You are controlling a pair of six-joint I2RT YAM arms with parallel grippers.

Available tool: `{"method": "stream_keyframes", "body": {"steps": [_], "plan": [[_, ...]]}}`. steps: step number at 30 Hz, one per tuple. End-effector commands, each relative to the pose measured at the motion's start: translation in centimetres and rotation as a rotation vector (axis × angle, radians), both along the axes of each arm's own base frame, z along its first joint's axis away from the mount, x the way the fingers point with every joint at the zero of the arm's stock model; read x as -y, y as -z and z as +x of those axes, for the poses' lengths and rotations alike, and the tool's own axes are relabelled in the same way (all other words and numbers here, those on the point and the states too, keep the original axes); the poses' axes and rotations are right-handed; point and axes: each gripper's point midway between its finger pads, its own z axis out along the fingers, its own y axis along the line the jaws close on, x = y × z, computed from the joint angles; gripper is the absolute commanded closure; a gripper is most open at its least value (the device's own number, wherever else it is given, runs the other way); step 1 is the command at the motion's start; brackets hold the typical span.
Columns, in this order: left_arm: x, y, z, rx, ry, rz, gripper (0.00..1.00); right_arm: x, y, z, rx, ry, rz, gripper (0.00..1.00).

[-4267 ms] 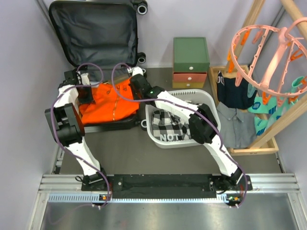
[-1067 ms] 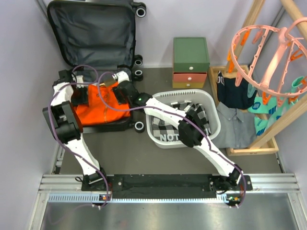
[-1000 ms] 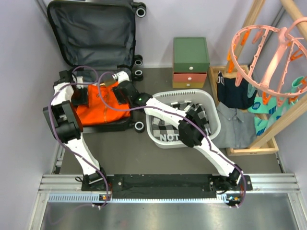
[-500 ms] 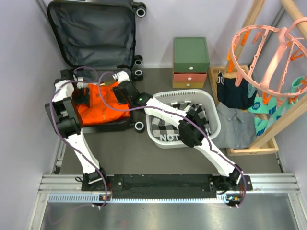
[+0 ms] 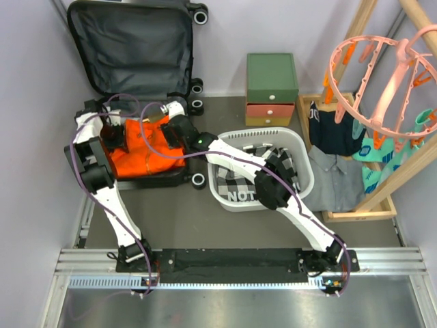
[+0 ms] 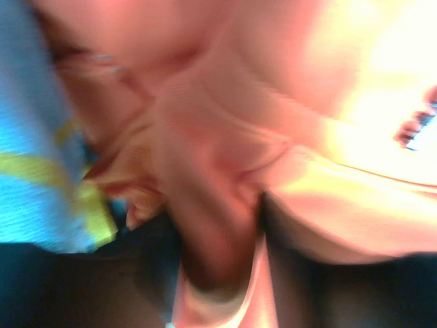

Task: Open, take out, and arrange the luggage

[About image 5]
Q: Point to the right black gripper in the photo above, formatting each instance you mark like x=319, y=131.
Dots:
x=172, y=143

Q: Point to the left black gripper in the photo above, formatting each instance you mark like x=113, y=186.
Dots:
x=121, y=142

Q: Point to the orange garment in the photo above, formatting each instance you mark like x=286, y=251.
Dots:
x=147, y=151

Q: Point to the black white plaid shirt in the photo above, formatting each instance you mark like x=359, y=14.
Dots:
x=234, y=187

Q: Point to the black and white suitcase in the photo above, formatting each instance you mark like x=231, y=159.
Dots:
x=141, y=48

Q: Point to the white plastic basin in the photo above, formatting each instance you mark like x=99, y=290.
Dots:
x=279, y=137

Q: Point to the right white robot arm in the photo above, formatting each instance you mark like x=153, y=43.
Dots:
x=273, y=183

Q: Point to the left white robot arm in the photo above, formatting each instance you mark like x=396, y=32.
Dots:
x=95, y=172

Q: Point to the brown glass bottle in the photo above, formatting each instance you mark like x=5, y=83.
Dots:
x=153, y=115

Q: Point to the small colourful drawer cabinet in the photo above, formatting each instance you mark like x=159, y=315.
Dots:
x=271, y=89

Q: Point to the dark navy garment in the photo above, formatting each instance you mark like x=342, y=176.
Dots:
x=344, y=138

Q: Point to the grey button shirt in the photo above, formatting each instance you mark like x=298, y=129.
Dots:
x=338, y=183

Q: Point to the pink round clip hanger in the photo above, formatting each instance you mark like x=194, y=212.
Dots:
x=393, y=70

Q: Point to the teal patterned sock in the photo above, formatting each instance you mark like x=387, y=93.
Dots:
x=386, y=154

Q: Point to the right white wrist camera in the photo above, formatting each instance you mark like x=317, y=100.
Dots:
x=173, y=109

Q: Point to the aluminium frame rail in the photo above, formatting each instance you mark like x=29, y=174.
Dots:
x=389, y=290

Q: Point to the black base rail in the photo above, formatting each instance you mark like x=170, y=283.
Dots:
x=244, y=266

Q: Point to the wooden drying rack frame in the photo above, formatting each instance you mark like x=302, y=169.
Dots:
x=378, y=204

